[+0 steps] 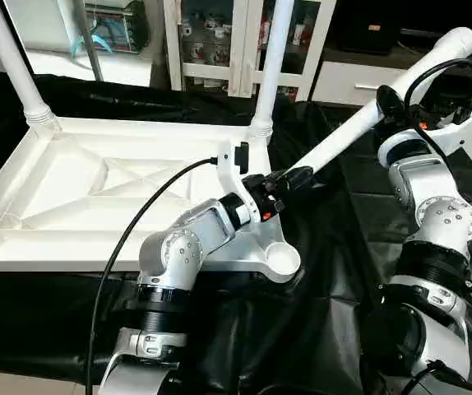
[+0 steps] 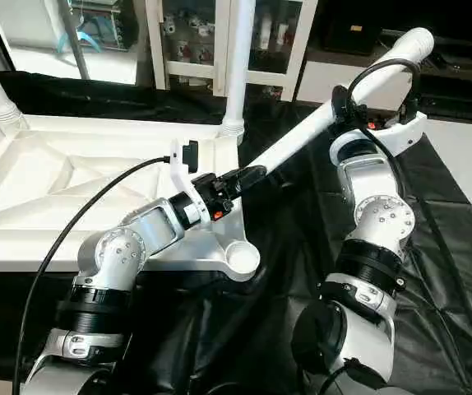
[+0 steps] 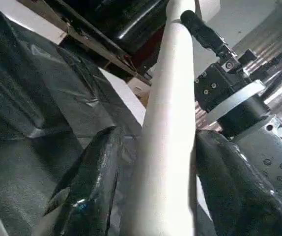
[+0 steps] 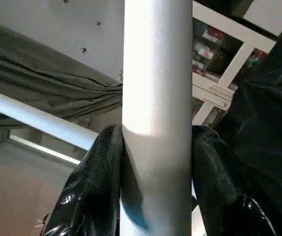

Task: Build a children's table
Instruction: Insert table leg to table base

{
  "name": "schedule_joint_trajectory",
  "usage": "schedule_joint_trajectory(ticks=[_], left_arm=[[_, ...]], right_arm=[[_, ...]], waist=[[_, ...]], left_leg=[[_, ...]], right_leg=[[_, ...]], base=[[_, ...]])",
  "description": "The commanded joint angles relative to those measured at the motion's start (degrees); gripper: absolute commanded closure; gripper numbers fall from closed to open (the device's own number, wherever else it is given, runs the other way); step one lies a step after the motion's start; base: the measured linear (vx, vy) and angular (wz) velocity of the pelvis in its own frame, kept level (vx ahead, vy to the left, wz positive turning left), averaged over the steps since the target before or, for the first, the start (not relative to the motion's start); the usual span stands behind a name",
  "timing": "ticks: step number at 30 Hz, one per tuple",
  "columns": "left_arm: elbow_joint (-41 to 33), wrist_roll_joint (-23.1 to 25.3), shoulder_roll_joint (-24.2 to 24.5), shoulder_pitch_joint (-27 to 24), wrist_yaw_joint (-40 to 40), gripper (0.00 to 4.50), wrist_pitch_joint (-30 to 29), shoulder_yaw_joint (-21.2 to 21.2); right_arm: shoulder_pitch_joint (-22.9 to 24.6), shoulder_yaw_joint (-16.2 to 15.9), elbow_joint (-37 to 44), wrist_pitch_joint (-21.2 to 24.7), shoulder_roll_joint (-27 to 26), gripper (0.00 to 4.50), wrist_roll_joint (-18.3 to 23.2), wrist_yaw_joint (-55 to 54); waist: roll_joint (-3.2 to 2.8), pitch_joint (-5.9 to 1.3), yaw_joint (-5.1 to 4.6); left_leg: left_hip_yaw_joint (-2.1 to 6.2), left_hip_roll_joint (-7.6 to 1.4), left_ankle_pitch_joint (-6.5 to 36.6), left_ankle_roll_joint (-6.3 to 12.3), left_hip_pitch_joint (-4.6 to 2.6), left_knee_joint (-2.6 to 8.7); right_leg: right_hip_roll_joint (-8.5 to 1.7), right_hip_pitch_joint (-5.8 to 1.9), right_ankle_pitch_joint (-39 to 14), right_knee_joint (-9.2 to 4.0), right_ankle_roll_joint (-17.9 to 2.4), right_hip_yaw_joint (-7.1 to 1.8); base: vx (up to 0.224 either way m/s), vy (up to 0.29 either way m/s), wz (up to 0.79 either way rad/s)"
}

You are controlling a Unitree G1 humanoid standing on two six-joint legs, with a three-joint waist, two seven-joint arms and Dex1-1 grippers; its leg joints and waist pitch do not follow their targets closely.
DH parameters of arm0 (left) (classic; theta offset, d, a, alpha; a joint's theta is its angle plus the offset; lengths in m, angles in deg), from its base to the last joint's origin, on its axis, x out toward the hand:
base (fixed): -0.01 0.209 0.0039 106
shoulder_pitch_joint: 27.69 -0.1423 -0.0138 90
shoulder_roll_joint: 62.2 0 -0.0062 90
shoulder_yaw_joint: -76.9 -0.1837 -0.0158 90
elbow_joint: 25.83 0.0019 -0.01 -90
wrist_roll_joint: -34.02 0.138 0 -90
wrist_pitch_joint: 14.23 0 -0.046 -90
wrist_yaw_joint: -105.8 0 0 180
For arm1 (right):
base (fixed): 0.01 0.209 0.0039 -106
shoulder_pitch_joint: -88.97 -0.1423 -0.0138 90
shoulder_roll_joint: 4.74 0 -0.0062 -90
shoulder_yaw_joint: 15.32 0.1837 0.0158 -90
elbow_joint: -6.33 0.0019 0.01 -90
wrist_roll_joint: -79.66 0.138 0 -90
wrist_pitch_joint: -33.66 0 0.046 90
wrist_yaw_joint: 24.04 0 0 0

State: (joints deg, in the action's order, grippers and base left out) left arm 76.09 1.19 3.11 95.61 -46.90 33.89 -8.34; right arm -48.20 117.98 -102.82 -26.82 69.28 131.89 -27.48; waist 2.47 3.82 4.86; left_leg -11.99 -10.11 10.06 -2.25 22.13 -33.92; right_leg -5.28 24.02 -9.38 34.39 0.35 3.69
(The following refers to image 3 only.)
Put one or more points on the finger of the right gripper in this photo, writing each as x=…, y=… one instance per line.
x=205, y=32

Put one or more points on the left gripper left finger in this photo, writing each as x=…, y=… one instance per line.
x=89, y=191

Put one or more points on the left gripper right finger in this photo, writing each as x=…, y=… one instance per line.
x=239, y=191

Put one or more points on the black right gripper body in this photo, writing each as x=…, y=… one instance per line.
x=224, y=83

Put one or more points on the white plastic table leg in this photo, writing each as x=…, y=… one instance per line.
x=165, y=147

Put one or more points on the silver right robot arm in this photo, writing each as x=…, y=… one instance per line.
x=264, y=137

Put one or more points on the black flat television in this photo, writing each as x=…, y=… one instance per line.
x=121, y=19

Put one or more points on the wooden television bench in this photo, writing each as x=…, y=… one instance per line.
x=92, y=44

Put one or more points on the white drawer unit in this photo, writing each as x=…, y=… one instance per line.
x=28, y=17

